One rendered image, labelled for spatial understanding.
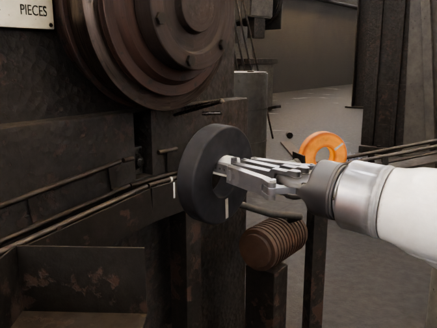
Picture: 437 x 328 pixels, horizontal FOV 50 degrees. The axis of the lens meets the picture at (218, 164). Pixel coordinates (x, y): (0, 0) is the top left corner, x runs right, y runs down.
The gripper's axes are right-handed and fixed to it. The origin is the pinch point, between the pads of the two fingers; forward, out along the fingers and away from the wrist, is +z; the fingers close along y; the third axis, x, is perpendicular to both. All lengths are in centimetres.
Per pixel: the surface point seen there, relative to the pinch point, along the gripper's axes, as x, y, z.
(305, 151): -13, 70, 19
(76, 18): 21.4, 4.1, 39.3
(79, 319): -24.2, -17.1, 13.0
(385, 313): -85, 119, 2
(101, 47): 16.2, 6.5, 35.0
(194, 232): -31, 33, 32
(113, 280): -18.4, -12.5, 10.2
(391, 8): 55, 439, 119
